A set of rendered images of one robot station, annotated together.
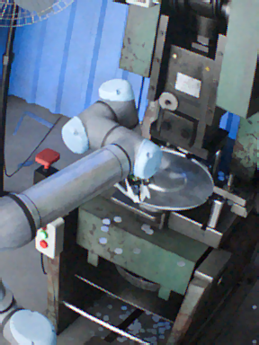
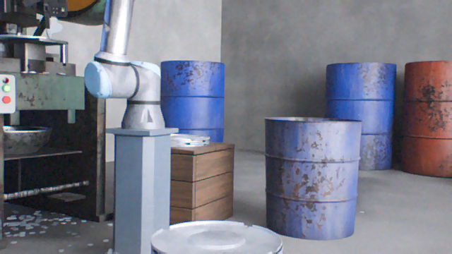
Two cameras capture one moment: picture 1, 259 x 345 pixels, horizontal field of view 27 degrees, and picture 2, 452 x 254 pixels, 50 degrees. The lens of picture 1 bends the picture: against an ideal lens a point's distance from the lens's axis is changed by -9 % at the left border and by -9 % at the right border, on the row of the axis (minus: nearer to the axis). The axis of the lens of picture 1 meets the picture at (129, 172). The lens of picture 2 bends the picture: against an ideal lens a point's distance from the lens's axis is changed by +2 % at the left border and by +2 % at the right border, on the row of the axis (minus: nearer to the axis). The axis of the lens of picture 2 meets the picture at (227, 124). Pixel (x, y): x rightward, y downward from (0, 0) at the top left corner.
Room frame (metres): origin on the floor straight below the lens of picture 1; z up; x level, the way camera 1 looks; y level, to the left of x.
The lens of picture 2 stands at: (0.28, 1.79, 0.56)
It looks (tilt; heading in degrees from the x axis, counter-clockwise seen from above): 3 degrees down; 277
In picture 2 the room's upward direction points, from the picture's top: 1 degrees clockwise
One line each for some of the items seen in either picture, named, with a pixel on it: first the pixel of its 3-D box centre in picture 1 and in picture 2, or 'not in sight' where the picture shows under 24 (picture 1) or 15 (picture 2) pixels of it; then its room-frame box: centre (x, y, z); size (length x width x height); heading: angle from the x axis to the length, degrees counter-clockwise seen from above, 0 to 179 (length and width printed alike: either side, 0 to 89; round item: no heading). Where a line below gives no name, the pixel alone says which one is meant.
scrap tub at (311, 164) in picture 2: not in sight; (310, 173); (0.18, -0.32, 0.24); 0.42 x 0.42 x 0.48
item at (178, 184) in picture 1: (164, 177); (27, 40); (1.37, -0.10, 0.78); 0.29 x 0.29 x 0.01
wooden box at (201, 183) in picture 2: not in sight; (176, 181); (0.78, -0.33, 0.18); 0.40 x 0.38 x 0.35; 161
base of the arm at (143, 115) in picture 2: not in sight; (143, 114); (0.79, 0.17, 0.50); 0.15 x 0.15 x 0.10
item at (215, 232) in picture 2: not in sight; (216, 239); (0.43, 0.76, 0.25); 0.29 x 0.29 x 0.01
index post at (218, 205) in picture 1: (216, 211); (63, 52); (1.29, -0.26, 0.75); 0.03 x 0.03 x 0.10; 64
